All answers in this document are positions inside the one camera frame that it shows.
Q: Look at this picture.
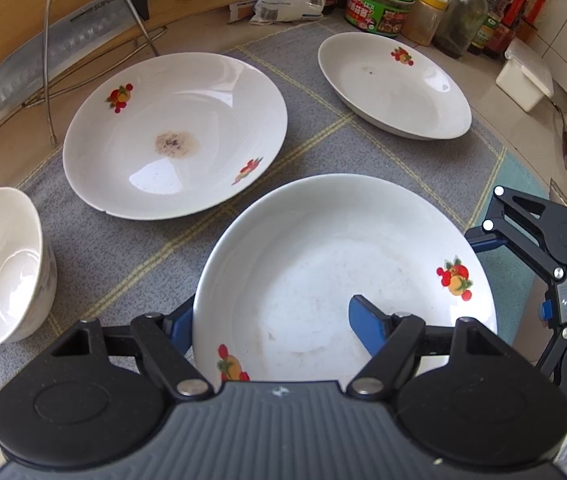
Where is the white plate with fruit print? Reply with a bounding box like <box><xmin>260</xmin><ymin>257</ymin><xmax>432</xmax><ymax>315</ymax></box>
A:
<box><xmin>192</xmin><ymin>174</ymin><xmax>497</xmax><ymax>386</ymax></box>

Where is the white floral bowl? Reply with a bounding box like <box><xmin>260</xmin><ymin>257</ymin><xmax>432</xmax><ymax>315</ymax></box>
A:
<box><xmin>0</xmin><ymin>188</ymin><xmax>57</xmax><ymax>345</ymax></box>

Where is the stained white fruit plate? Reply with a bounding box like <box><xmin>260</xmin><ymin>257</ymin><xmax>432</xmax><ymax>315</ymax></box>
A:
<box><xmin>62</xmin><ymin>52</ymin><xmax>288</xmax><ymax>221</ymax></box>

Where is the grey checked dish mat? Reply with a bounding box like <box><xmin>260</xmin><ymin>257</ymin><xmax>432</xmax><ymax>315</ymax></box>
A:
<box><xmin>0</xmin><ymin>16</ymin><xmax>548</xmax><ymax>388</ymax></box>

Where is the metal spatula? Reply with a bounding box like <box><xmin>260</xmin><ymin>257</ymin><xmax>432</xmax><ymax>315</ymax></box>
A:
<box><xmin>551</xmin><ymin>80</ymin><xmax>567</xmax><ymax>172</ymax></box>

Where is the white plastic seasoning box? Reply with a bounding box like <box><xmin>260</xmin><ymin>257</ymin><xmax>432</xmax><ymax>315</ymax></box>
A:
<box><xmin>496</xmin><ymin>38</ymin><xmax>555</xmax><ymax>113</ymax></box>

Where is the tall yellow cap bottle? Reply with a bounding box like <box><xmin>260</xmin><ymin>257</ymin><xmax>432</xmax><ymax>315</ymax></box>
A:
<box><xmin>515</xmin><ymin>0</ymin><xmax>549</xmax><ymax>44</ymax></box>

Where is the red label sauce bottle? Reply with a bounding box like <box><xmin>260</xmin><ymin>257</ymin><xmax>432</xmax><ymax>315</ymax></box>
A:
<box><xmin>484</xmin><ymin>0</ymin><xmax>527</xmax><ymax>58</ymax></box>

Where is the clear bottle red cap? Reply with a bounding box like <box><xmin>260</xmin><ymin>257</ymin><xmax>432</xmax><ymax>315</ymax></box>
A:
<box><xmin>432</xmin><ymin>0</ymin><xmax>489</xmax><ymax>58</ymax></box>

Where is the yellow lid spice jar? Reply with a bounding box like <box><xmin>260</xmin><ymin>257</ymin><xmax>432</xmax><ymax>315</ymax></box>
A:
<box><xmin>402</xmin><ymin>0</ymin><xmax>448</xmax><ymax>46</ymax></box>

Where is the green label oil bottle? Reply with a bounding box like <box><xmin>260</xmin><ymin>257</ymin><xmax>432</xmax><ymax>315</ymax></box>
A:
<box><xmin>468</xmin><ymin>0</ymin><xmax>512</xmax><ymax>55</ymax></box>

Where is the green lid round tub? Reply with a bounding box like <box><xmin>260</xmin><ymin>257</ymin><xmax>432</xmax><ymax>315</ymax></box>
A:
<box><xmin>344</xmin><ymin>0</ymin><xmax>415</xmax><ymax>37</ymax></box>

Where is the metal wire board rack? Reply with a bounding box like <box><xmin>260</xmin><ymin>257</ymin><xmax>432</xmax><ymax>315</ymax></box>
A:
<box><xmin>23</xmin><ymin>0</ymin><xmax>169</xmax><ymax>148</ymax></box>

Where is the black handled cleaver knife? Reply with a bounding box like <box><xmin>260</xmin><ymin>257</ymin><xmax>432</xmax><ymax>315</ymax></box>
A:
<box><xmin>0</xmin><ymin>0</ymin><xmax>150</xmax><ymax>124</ymax></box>

